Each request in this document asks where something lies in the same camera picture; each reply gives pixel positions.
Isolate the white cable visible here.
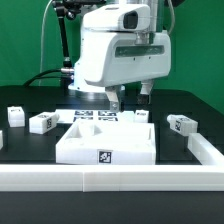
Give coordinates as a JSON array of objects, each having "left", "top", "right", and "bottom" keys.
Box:
[{"left": 38, "top": 0, "right": 54, "bottom": 86}]

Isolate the white square tabletop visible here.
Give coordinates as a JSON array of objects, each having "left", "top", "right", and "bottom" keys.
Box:
[{"left": 56, "top": 120, "right": 156, "bottom": 165}]

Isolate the white right wall rail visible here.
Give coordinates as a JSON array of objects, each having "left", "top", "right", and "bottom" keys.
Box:
[{"left": 187, "top": 133, "right": 224, "bottom": 167}]

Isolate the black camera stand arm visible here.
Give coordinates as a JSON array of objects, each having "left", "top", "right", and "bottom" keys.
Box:
[{"left": 51, "top": 0, "right": 108, "bottom": 69}]

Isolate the white wall rail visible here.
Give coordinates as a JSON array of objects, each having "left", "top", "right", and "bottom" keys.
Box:
[
  {"left": 0, "top": 165, "right": 224, "bottom": 192},
  {"left": 187, "top": 133, "right": 224, "bottom": 167}
]

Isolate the white part at left edge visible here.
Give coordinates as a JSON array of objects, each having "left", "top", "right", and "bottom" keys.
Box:
[{"left": 0, "top": 130, "right": 3, "bottom": 150}]

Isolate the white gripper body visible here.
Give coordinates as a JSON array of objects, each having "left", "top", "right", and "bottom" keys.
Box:
[{"left": 82, "top": 31, "right": 171, "bottom": 87}]

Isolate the white front wall rail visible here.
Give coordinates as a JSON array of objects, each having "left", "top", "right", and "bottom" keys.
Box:
[{"left": 0, "top": 165, "right": 224, "bottom": 192}]

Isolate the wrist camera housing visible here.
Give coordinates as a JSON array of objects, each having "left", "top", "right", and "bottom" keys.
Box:
[{"left": 83, "top": 4, "right": 151, "bottom": 32}]

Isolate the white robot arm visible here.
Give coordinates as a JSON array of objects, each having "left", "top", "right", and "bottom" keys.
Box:
[{"left": 74, "top": 0, "right": 172, "bottom": 111}]

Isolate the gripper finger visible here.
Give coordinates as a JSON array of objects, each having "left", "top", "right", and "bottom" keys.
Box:
[
  {"left": 138, "top": 79, "right": 154, "bottom": 104},
  {"left": 105, "top": 86, "right": 119, "bottom": 111}
]

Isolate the black cable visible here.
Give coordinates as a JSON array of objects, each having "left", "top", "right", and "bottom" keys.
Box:
[{"left": 22, "top": 68, "right": 75, "bottom": 88}]

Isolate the tag sheet on table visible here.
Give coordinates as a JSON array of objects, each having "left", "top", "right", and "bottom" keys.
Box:
[{"left": 56, "top": 109, "right": 134, "bottom": 124}]

